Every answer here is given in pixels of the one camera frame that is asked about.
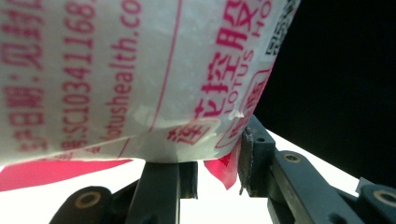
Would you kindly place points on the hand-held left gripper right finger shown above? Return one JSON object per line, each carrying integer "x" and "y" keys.
{"x": 257, "y": 155}

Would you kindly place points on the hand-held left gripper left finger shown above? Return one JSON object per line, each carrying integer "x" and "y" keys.
{"x": 160, "y": 186}

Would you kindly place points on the clear bag of white powder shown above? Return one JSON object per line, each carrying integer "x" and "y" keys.
{"x": 124, "y": 77}

